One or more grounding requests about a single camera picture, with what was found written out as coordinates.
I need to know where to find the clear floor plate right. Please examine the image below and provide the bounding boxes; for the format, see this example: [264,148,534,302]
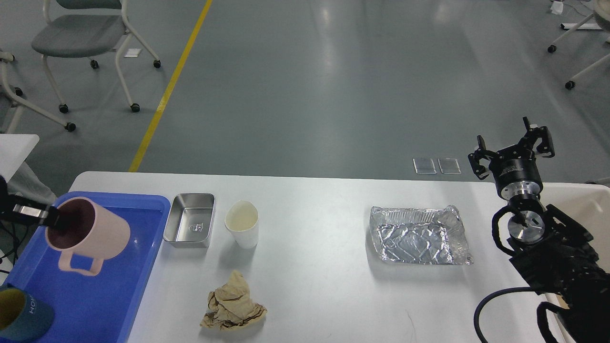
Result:
[437,158,462,174]

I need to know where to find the grey office chair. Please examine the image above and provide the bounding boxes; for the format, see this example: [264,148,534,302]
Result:
[31,0,162,113]

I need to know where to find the white chair frame left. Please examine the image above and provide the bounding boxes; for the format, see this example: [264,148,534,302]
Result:
[0,51,76,134]

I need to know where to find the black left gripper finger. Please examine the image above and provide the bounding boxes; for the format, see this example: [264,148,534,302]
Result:
[12,204,50,226]

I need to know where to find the white chair base right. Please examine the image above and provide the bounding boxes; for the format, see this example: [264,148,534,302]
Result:
[547,0,610,90]

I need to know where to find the clear floor plate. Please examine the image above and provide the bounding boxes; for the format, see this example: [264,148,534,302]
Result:
[437,158,462,174]
[412,158,437,174]

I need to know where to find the blue and yellow cup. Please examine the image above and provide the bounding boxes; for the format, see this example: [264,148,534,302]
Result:
[0,284,55,343]

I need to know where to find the crumpled brown paper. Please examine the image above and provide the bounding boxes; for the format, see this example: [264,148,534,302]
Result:
[200,270,267,331]

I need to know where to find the stainless steel box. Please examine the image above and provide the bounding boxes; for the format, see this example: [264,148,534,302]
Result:
[163,193,215,248]

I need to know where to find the blue plastic tray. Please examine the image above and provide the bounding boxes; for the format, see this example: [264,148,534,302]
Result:
[6,192,171,343]

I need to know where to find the aluminium foil tray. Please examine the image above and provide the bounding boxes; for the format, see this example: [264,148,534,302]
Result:
[369,205,474,265]

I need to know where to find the pink mug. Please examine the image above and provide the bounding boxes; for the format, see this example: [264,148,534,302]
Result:
[44,197,131,276]

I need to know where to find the white paper cup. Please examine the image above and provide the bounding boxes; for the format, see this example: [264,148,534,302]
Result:
[224,200,259,249]

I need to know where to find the clear floor plate left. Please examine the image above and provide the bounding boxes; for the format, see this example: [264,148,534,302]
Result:
[412,158,437,174]

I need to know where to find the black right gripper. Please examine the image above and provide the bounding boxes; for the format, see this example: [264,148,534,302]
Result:
[467,117,556,200]

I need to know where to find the white plastic bin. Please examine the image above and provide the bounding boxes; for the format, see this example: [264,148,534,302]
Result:
[492,184,609,343]

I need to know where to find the white side table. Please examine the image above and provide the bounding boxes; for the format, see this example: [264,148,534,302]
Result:
[0,134,40,182]

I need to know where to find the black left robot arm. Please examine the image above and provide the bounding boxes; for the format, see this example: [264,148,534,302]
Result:
[0,177,57,225]

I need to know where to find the black cables on floor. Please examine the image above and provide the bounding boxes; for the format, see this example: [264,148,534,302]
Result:
[0,222,22,274]

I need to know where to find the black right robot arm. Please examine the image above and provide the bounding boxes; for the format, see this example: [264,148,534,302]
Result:
[468,117,610,343]

